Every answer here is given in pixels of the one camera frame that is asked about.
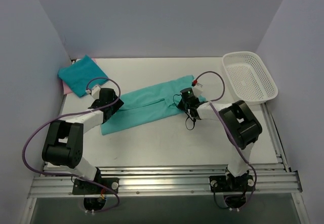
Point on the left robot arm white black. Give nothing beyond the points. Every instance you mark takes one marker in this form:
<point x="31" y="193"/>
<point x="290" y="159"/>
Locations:
<point x="64" y="141"/>

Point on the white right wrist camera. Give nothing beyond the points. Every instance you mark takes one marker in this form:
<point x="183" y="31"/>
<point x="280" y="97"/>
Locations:
<point x="197" y="88"/>

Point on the white perforated plastic basket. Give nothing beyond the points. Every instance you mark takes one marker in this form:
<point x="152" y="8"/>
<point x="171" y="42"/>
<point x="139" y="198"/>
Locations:
<point x="248" y="78"/>

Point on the aluminium rail frame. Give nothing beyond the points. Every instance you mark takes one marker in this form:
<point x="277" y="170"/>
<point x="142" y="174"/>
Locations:
<point x="164" y="177"/>

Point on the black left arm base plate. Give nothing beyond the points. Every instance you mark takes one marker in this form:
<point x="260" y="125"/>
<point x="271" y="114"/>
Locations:
<point x="81" y="187"/>

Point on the folded pink t shirt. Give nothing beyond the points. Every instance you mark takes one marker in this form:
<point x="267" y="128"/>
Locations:
<point x="66" y="88"/>

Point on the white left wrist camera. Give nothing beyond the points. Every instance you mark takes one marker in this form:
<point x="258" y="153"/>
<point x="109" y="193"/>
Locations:
<point x="94" y="92"/>

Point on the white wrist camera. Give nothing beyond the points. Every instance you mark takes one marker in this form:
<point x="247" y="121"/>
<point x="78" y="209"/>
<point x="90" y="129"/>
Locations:
<point x="94" y="92"/>
<point x="197" y="88"/>

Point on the folded teal t shirt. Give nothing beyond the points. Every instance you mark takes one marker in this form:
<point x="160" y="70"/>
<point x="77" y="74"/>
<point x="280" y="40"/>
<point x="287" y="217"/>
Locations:
<point x="78" y="75"/>

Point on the light green t shirt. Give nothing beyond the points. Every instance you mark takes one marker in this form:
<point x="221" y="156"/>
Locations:
<point x="148" y="104"/>

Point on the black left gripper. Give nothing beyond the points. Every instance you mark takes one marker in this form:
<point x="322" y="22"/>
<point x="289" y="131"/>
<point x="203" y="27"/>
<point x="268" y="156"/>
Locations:
<point x="111" y="108"/>

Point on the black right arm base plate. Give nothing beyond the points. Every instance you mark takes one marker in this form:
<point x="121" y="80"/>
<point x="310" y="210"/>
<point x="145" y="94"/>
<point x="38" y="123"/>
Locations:
<point x="229" y="183"/>

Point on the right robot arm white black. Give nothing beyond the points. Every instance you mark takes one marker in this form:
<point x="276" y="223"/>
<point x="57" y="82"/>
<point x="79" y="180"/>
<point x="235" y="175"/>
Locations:
<point x="240" y="124"/>

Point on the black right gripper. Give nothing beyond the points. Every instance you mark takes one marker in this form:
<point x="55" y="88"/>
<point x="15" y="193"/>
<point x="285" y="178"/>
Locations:
<point x="182" y="105"/>

